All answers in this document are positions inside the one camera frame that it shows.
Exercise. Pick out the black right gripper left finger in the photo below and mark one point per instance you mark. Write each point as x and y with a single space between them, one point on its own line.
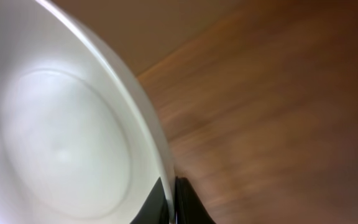
155 207

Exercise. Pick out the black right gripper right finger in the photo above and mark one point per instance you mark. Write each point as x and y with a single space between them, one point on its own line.
188 207

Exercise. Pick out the large cream bowl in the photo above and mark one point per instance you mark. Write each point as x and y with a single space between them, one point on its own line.
80 141

